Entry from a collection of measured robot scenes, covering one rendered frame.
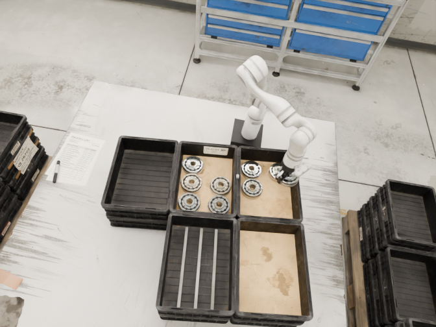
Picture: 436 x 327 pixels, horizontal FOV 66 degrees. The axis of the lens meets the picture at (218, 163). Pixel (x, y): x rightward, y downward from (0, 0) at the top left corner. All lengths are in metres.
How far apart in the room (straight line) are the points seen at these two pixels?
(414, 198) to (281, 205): 1.07
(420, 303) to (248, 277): 1.14
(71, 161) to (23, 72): 1.88
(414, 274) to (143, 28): 3.39
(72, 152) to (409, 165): 2.70
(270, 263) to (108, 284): 0.73
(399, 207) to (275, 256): 1.07
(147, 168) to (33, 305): 0.77
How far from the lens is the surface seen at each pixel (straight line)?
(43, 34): 4.15
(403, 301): 2.28
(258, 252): 1.55
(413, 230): 2.36
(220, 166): 1.73
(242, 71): 1.29
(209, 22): 3.34
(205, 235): 1.55
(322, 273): 1.75
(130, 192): 1.67
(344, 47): 3.44
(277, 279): 1.54
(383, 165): 3.22
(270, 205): 1.66
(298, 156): 1.35
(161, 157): 1.76
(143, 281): 1.63
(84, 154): 2.00
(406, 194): 2.47
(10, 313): 1.74
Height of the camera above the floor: 2.27
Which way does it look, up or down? 56 degrees down
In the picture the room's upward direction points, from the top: 8 degrees clockwise
